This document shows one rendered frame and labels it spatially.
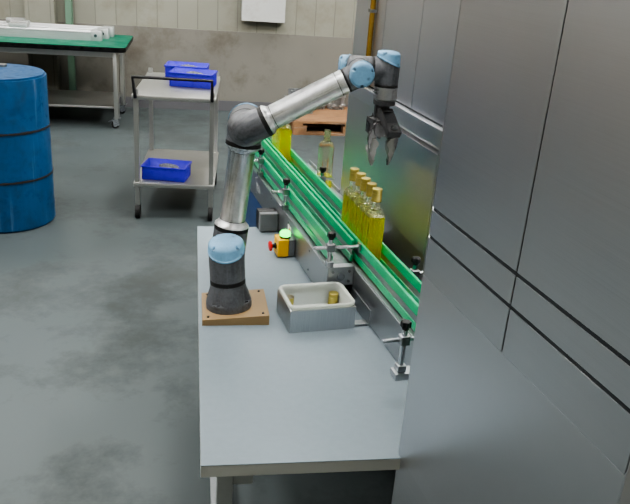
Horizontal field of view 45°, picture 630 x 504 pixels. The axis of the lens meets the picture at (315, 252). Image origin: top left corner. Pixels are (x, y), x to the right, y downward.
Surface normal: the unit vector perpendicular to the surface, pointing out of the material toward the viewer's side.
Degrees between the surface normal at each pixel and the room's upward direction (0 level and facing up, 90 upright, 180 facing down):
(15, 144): 90
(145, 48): 90
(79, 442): 0
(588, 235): 90
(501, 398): 90
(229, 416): 0
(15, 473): 0
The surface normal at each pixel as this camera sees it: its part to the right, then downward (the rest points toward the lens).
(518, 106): -0.95, 0.05
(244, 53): 0.14, 0.39
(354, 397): 0.07, -0.92
